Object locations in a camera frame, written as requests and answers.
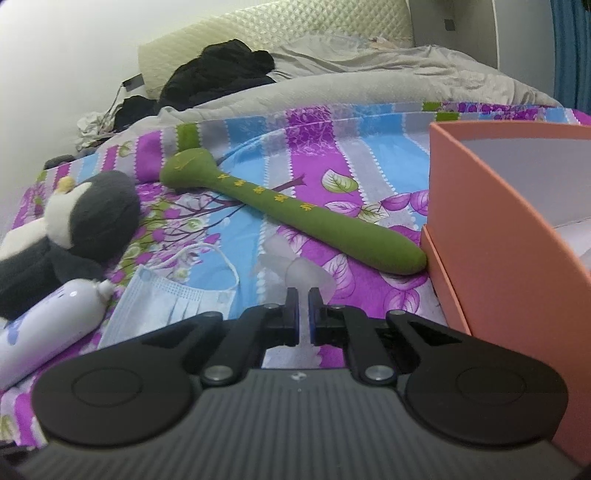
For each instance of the white plastic bottle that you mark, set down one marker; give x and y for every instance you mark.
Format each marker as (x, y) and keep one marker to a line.
(46, 327)

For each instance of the green plush stick toy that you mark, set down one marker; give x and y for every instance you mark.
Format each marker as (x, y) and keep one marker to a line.
(323, 224)

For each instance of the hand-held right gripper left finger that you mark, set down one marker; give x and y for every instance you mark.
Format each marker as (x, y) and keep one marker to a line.
(291, 318)

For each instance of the cream quilted headboard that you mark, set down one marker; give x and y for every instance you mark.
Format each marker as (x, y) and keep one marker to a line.
(277, 27)

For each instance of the beige pillow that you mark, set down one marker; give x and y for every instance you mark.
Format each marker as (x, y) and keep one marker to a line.
(390, 43)

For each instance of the grey cloth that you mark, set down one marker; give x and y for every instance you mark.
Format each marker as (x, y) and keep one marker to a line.
(60, 161)

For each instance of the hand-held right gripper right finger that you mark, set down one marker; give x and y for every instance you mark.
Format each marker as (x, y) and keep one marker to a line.
(316, 318)

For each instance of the black wall socket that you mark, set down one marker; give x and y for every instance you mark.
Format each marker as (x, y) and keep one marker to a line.
(133, 82)

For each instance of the black clothes pile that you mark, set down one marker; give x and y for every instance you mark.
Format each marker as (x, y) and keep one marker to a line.
(217, 74)

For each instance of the grey duvet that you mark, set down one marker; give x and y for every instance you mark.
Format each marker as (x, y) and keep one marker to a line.
(415, 78)

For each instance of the salmon pink cardboard box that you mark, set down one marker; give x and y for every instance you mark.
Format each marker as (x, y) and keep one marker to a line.
(508, 277)

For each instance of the blue face mask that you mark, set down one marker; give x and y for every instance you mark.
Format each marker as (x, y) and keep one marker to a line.
(166, 300)

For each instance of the striped floral bedsheet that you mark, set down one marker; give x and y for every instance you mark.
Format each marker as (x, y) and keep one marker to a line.
(300, 143)

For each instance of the white wardrobe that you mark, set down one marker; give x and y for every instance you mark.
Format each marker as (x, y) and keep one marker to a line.
(521, 32)

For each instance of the white crumpled cloth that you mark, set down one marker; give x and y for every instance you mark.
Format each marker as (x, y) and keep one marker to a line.
(94, 129)

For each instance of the grey white penguin plush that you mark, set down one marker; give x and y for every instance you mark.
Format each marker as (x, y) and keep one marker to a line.
(92, 217)

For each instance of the clear plastic bag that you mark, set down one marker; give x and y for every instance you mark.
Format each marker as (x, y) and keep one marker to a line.
(304, 272)

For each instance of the dark cloth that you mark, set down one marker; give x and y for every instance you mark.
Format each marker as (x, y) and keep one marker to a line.
(136, 113)

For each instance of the dark wall switch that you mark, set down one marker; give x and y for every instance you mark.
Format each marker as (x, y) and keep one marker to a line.
(449, 24)

